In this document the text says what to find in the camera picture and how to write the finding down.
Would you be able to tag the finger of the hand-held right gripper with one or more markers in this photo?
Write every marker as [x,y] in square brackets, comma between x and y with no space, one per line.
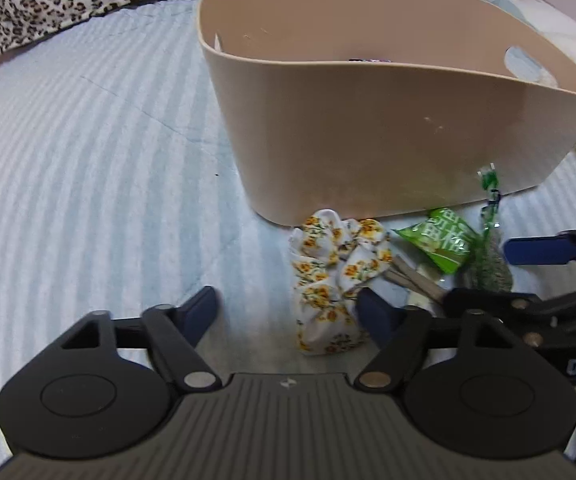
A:
[488,300]
[533,251]

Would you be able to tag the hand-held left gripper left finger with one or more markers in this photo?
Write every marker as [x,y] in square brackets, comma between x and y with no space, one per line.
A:
[201,310]

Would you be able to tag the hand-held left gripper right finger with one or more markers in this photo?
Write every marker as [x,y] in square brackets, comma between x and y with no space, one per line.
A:
[374,310]

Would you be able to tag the floral fabric scrunchie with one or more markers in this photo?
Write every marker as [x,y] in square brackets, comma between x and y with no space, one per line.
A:
[335,280]

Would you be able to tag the beige plastic basket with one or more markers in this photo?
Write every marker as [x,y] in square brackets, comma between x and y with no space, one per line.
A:
[383,130]

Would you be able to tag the clear packet of dark greens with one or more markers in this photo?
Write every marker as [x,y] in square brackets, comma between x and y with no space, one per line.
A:
[490,260]

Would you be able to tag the brown wooden stick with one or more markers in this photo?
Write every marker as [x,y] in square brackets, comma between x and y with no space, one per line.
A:
[418,280]

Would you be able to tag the green snack packet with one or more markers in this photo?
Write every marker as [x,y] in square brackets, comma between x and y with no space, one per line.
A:
[438,240]

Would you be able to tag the light blue striped bedsheet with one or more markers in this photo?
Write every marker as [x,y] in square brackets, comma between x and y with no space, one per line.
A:
[92,175]

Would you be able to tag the colourful packet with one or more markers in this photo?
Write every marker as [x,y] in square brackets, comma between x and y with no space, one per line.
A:
[370,60]

